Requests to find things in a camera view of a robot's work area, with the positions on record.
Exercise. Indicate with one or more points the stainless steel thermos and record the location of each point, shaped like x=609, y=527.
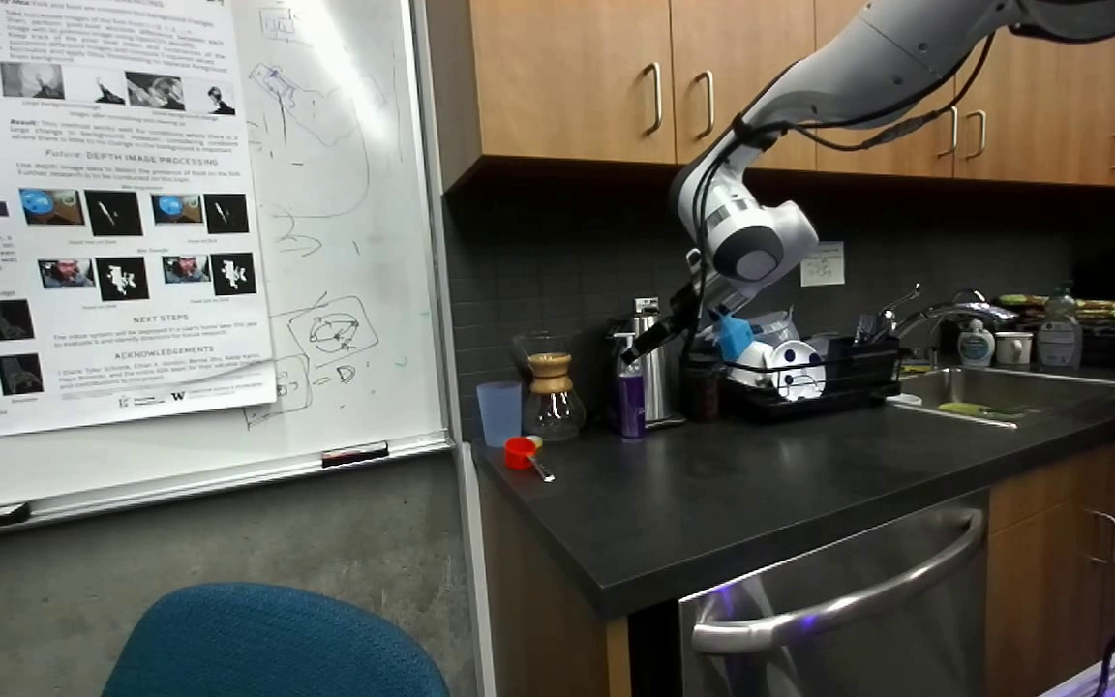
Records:
x=652, y=390

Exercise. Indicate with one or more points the black dish rack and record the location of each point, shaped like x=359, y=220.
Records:
x=852, y=372

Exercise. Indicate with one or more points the soap dispenser bottle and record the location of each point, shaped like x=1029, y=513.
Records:
x=976, y=347

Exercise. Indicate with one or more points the small red plastic object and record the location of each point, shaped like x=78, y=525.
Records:
x=519, y=454

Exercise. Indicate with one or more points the stainless steel dishwasher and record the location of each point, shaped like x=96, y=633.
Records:
x=843, y=605

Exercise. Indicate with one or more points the glass carafe with wooden collar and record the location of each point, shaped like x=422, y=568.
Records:
x=550, y=399

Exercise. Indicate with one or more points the whiteboard marker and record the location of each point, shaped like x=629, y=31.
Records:
x=353, y=454

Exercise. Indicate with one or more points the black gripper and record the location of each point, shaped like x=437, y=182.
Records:
x=689, y=310

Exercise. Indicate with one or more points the white poster with dark pictures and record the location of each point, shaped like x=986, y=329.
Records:
x=106, y=323

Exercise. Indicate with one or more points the white paper wall notice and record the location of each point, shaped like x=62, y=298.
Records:
x=824, y=266

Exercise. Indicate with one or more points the wooden upper cabinets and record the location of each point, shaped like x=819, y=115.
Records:
x=560, y=79

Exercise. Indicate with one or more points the yellow green sponge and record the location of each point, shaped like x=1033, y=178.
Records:
x=970, y=411

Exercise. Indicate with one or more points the stainless steel sink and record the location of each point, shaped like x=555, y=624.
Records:
x=1035, y=390

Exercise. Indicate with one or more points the chrome sink faucet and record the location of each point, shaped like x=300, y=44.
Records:
x=957, y=310

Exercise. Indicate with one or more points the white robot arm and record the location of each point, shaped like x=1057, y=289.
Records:
x=880, y=58

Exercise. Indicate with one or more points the wooden lower cabinet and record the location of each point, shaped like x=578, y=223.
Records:
x=1047, y=568

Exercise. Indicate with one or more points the whiteboard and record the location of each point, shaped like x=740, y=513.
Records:
x=350, y=256

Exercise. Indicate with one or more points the black jar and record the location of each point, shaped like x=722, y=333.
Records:
x=697, y=385

